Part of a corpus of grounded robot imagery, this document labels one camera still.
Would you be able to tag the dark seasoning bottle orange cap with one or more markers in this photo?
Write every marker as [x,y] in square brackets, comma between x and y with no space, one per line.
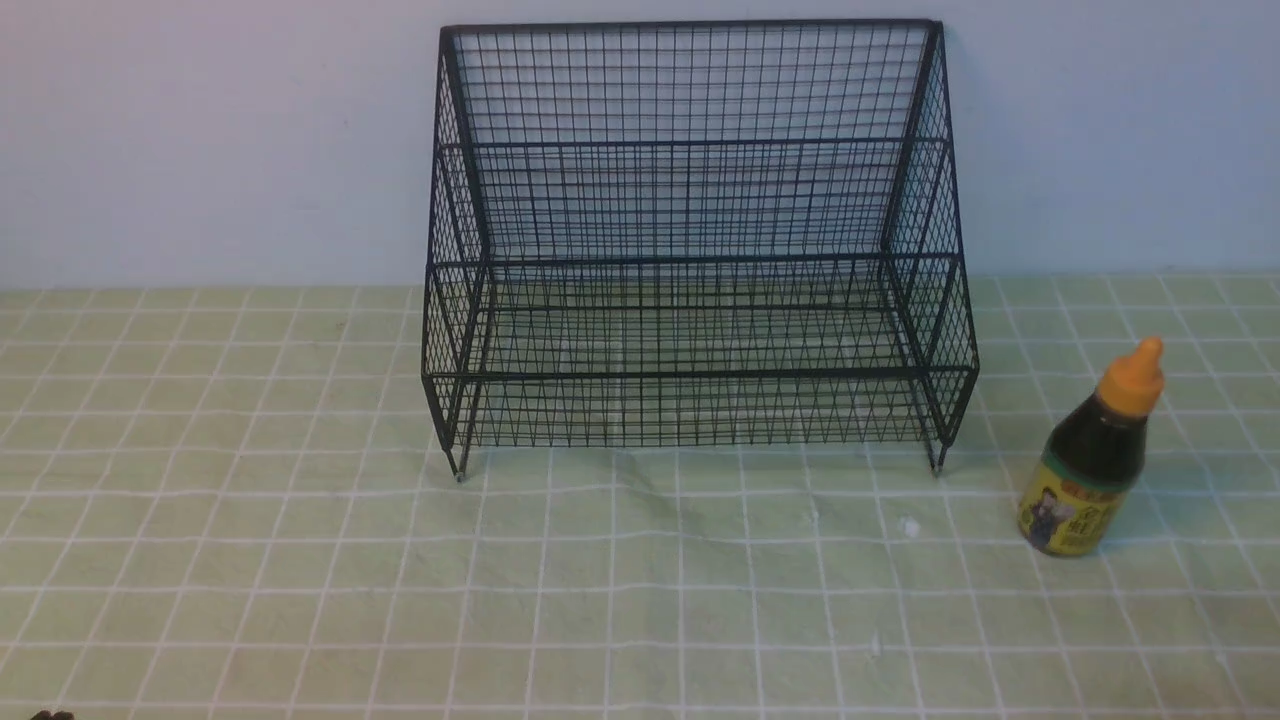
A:
[1093,457]

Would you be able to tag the green checkered tablecloth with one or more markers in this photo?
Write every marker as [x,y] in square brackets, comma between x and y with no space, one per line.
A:
[228,504]

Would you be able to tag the black wire mesh shelf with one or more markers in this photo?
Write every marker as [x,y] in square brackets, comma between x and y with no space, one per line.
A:
[695,233]

